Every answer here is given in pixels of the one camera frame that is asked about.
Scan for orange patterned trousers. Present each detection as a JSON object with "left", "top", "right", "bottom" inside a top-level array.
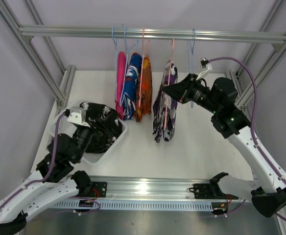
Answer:
[{"left": 135, "top": 54, "right": 153, "bottom": 122}]

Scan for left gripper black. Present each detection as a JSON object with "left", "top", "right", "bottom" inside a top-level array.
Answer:
[{"left": 73, "top": 108, "right": 114, "bottom": 162}]

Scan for pink trousers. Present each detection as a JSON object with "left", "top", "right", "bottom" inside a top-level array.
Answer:
[{"left": 115, "top": 51, "right": 126, "bottom": 119}]

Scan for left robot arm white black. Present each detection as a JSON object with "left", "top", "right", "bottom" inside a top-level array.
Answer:
[{"left": 0, "top": 126, "right": 102, "bottom": 235}]

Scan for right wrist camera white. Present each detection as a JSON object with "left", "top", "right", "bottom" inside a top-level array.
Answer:
[{"left": 197, "top": 58, "right": 213, "bottom": 79}]

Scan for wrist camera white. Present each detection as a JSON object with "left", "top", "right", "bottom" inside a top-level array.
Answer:
[
  {"left": 65, "top": 107, "right": 91, "bottom": 127},
  {"left": 197, "top": 58, "right": 213, "bottom": 79}
]

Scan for black white patterned trousers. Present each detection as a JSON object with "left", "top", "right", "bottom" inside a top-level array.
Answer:
[{"left": 79, "top": 102, "right": 122, "bottom": 149}]

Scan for blue hanger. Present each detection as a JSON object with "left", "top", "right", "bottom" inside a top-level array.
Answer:
[
  {"left": 187, "top": 28, "right": 197, "bottom": 108},
  {"left": 119, "top": 26, "right": 139, "bottom": 106}
]

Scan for aluminium hanging rail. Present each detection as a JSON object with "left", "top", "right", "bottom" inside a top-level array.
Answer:
[{"left": 19, "top": 25, "right": 286, "bottom": 45}]

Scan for purple grey patterned trousers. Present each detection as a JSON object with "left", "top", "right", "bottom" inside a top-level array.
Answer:
[{"left": 152, "top": 61, "right": 178, "bottom": 143}]

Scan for pink hanger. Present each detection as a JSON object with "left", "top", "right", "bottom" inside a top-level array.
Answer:
[
  {"left": 137, "top": 29, "right": 152, "bottom": 115},
  {"left": 163, "top": 39, "right": 174, "bottom": 130}
]

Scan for slotted cable duct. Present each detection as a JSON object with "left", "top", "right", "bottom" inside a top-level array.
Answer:
[{"left": 51, "top": 199, "right": 213, "bottom": 212}]

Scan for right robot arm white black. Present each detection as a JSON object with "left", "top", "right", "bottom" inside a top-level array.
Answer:
[{"left": 162, "top": 73, "right": 286, "bottom": 217}]

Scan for white plastic basket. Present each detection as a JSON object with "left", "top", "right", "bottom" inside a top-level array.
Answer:
[{"left": 49, "top": 97, "right": 129, "bottom": 166}]

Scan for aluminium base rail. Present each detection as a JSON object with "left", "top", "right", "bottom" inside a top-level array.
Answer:
[{"left": 18, "top": 175, "right": 256, "bottom": 203}]

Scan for right aluminium frame post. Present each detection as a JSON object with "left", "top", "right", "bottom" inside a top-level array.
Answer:
[{"left": 225, "top": 0, "right": 286, "bottom": 108}]

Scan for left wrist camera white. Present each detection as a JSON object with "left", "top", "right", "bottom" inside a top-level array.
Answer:
[{"left": 65, "top": 107, "right": 91, "bottom": 127}]

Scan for aluminium frame post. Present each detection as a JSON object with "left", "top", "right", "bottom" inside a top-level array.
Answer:
[
  {"left": 225, "top": 0, "right": 286, "bottom": 108},
  {"left": 0, "top": 0, "right": 76, "bottom": 110}
]

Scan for blue white patterned trousers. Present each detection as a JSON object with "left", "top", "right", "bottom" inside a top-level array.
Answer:
[{"left": 122, "top": 52, "right": 142, "bottom": 120}]

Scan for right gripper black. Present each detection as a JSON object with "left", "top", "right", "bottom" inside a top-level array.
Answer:
[{"left": 162, "top": 73, "right": 221, "bottom": 115}]

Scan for left aluminium frame post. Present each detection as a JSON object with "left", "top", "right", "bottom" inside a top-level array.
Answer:
[{"left": 0, "top": 0, "right": 76, "bottom": 110}]

